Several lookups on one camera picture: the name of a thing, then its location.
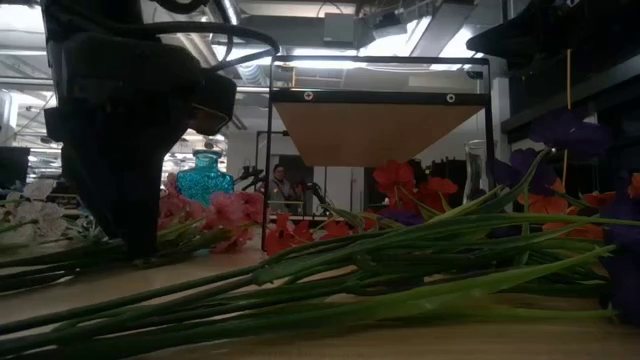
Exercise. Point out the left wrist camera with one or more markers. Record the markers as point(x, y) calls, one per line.
point(215, 100)

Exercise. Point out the person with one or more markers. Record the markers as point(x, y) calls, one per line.
point(280, 192)

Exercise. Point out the background black robot arm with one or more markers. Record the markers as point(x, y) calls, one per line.
point(317, 192)
point(250, 176)

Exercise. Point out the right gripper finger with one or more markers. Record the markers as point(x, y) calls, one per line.
point(487, 46)

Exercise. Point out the red artificial flower bunch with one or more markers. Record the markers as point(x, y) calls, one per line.
point(395, 175)

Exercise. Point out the white artificial flower bunch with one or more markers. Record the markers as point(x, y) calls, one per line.
point(42, 210)

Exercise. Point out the black-framed wooden shelf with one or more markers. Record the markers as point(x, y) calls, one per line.
point(370, 135)

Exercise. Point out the orange artificial flower bunch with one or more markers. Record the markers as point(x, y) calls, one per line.
point(547, 205)

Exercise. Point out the purple artificial flower bunch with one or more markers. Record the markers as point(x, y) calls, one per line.
point(350, 260)

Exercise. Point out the grey ceiling box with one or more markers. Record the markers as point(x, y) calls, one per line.
point(340, 27)

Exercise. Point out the clear glass vase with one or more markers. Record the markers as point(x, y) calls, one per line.
point(474, 170)

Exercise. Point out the pink artificial flower bunch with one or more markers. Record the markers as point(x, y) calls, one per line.
point(230, 210)

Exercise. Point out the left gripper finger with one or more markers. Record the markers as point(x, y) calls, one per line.
point(130, 200)

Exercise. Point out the black monitor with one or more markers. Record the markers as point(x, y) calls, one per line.
point(14, 167)

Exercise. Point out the blue glass vase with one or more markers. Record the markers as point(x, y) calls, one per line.
point(205, 180)

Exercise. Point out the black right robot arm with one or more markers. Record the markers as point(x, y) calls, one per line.
point(610, 20)

